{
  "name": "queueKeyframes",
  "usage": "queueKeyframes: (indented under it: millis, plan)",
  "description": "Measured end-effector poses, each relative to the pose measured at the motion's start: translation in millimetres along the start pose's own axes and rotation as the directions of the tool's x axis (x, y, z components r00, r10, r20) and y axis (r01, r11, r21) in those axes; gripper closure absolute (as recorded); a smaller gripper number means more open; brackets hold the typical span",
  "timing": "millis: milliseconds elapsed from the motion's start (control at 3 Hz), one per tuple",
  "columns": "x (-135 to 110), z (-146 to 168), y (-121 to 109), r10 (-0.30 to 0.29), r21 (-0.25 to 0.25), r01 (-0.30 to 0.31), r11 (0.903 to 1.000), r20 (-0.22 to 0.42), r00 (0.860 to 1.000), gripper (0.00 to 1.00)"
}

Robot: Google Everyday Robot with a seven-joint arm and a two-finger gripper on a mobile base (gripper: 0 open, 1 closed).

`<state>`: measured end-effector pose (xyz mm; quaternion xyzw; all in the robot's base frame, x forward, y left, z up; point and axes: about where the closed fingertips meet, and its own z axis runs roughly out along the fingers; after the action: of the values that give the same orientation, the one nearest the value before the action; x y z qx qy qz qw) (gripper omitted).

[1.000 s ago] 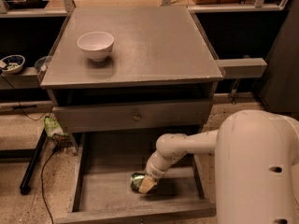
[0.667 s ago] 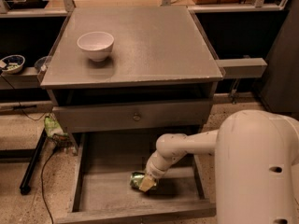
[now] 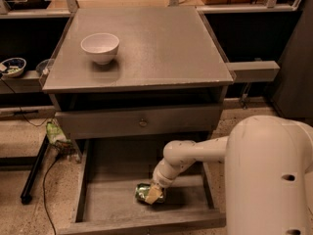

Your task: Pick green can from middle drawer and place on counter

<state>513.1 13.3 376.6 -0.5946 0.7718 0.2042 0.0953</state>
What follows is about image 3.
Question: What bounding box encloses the round metal drawer knob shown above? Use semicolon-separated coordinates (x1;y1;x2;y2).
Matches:
139;118;148;127

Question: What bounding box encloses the green soda can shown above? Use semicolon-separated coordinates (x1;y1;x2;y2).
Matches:
135;183;166;204

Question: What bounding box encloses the grey left low shelf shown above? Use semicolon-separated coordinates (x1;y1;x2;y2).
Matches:
0;70;42;94

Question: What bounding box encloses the black floor cable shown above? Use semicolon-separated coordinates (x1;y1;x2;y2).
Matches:
42;154;63;235

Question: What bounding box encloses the closed grey top drawer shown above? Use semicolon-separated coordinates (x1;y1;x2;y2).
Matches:
56;104;221;139

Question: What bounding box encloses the green snack bag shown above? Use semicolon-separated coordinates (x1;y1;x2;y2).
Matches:
46;121;71;148

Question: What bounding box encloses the black metal leg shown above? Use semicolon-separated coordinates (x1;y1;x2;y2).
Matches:
21;136;49;205

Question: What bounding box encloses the blue patterned small bowl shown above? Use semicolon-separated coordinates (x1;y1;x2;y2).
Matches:
0;58;26;77

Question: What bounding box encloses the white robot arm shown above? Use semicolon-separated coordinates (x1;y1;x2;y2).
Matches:
145;116;313;235

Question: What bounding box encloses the grey wooden drawer cabinet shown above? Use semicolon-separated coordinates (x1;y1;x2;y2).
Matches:
43;7;233;152

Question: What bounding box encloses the grey side shelf beam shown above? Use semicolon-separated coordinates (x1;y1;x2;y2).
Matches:
226;61;280;83

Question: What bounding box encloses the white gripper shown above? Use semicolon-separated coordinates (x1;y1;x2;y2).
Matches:
145;159;188;205

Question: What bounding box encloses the white ceramic bowl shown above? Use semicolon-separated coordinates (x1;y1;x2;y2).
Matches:
80;33;120;65

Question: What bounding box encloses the clear plastic cup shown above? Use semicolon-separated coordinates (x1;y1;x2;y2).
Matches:
35;59;55;76

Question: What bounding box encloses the open grey middle drawer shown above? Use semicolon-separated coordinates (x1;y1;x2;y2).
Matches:
58;136;226;235

